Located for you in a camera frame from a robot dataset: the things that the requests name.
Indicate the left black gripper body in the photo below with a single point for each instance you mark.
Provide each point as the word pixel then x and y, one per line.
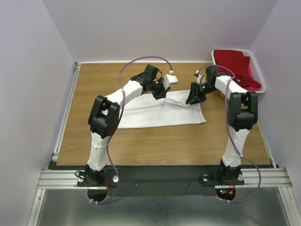
pixel 157 88

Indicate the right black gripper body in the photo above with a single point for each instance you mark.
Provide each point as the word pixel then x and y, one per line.
pixel 201 90

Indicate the white t shirt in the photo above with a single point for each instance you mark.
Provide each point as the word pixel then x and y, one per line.
pixel 146 112

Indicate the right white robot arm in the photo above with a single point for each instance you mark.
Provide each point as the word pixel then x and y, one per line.
pixel 241 114

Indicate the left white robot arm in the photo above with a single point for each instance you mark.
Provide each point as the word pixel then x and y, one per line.
pixel 107 111

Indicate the red t shirt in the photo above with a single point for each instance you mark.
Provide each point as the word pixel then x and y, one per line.
pixel 234 60

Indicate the pink t shirt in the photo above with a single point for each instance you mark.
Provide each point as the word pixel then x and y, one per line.
pixel 251 84

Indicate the white plastic basket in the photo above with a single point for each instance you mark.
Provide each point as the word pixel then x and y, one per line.
pixel 256 73

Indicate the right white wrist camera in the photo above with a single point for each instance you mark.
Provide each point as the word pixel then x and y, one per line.
pixel 201 79

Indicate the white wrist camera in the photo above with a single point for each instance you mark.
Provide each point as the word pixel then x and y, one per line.
pixel 201 79
pixel 169 80

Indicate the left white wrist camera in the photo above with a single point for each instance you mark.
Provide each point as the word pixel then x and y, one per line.
pixel 169 80

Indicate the aluminium left rail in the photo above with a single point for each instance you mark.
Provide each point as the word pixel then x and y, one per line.
pixel 59 139

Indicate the aluminium rail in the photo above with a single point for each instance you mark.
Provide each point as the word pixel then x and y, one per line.
pixel 65 179
pixel 274 164
pixel 59 139

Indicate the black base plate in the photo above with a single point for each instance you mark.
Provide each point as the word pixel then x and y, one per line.
pixel 140 181

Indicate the aluminium right rail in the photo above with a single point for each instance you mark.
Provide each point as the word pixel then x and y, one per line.
pixel 274 164

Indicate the aluminium front rail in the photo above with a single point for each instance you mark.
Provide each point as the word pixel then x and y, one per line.
pixel 65 179

